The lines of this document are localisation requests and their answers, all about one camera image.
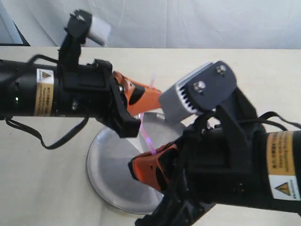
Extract dark panel behind sheet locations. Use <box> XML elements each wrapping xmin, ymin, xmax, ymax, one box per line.
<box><xmin>0</xmin><ymin>23</ymin><xmax>31</xmax><ymax>47</ymax></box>

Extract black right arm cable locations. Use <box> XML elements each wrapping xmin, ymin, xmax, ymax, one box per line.
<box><xmin>204</xmin><ymin>111</ymin><xmax>301</xmax><ymax>132</ymax></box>

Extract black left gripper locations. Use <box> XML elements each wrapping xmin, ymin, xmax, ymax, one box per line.
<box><xmin>53</xmin><ymin>59</ymin><xmax>162</xmax><ymax>138</ymax></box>

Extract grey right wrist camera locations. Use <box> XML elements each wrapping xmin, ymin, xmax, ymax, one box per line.
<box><xmin>159</xmin><ymin>61</ymin><xmax>237</xmax><ymax>124</ymax></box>

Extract pink plastic stick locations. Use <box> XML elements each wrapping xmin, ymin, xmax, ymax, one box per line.
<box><xmin>139</xmin><ymin>74</ymin><xmax>157</xmax><ymax>155</ymax></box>

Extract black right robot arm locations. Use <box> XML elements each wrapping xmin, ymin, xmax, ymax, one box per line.
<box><xmin>128</xmin><ymin>109</ymin><xmax>301</xmax><ymax>226</ymax></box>

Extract round stainless steel plate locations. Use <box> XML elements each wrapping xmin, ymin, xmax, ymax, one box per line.
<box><xmin>86</xmin><ymin>112</ymin><xmax>189</xmax><ymax>215</ymax></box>

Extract white backdrop sheet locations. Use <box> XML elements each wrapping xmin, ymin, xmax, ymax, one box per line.
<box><xmin>0</xmin><ymin>0</ymin><xmax>301</xmax><ymax>49</ymax></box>

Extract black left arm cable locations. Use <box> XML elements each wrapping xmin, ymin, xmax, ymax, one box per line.
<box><xmin>4</xmin><ymin>54</ymin><xmax>90</xmax><ymax>150</ymax></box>

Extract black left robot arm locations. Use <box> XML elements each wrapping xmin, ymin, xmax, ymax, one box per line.
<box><xmin>0</xmin><ymin>59</ymin><xmax>161</xmax><ymax>137</ymax></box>

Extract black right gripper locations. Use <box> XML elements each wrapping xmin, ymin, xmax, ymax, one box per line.
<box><xmin>128</xmin><ymin>103</ymin><xmax>265</xmax><ymax>226</ymax></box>

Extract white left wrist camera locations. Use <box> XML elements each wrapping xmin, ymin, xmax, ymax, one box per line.
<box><xmin>87</xmin><ymin>16</ymin><xmax>111</xmax><ymax>46</ymax></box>

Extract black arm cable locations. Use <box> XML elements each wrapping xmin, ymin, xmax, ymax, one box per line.
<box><xmin>204</xmin><ymin>111</ymin><xmax>301</xmax><ymax>132</ymax></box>
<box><xmin>4</xmin><ymin>54</ymin><xmax>90</xmax><ymax>150</ymax></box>

